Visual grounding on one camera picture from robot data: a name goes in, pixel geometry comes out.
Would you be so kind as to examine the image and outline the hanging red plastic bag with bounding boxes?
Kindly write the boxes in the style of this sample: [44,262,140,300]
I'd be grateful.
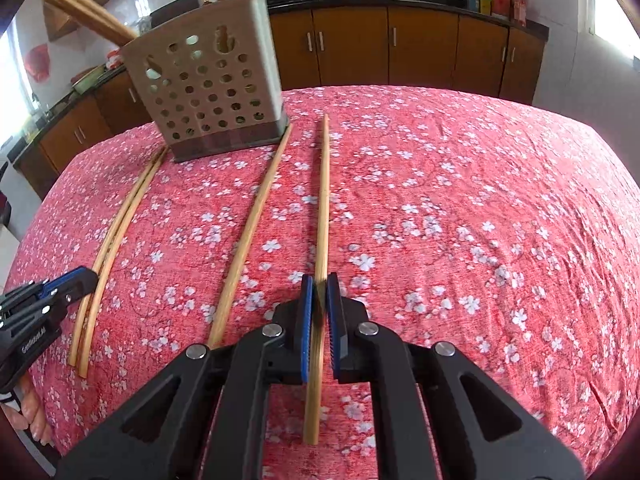
[27,44,51,81]

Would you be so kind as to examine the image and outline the large window with frame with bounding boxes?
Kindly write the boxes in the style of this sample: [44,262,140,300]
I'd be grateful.
[0,10,32,136]

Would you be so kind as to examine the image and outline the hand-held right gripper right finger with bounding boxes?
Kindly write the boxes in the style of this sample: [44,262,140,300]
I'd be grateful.
[326,272,586,480]

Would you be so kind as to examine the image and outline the narrow window with frame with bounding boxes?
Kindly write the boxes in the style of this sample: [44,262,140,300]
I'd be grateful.
[590,0,640,56]

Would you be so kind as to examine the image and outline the wooden base cabinets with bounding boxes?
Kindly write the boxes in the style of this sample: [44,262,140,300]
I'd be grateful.
[15,2,546,201]

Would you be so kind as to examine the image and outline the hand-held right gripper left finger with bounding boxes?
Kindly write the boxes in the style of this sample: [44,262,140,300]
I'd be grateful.
[55,275,314,480]

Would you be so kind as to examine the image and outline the green basin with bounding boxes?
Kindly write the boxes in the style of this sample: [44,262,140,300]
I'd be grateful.
[72,67,108,93]

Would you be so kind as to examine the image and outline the chopsticks in holder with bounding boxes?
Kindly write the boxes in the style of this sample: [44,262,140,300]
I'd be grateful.
[45,0,171,43]

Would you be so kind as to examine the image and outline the red floral tablecloth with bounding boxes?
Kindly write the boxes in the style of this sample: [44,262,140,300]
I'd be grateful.
[7,85,640,480]

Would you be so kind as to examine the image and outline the perforated plastic chopstick holder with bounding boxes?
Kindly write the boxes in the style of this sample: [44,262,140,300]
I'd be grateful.
[120,0,291,163]

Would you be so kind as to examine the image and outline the bamboo chopstick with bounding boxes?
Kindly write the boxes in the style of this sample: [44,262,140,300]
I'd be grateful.
[206,122,294,352]
[46,0,126,47]
[67,146,168,368]
[302,113,332,446]
[41,0,140,40]
[76,147,171,380]
[44,0,132,43]

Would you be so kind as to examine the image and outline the person's left hand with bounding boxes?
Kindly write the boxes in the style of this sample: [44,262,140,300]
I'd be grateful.
[0,376,52,447]

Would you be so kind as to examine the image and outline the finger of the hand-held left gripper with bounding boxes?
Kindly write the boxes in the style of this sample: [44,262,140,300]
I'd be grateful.
[40,267,99,307]
[0,282,61,318]

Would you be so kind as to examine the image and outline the black kitchen countertop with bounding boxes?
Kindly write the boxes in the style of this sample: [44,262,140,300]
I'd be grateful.
[10,0,551,171]

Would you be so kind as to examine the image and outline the red sauce bottles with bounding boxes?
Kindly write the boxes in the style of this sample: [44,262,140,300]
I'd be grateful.
[492,0,528,26]

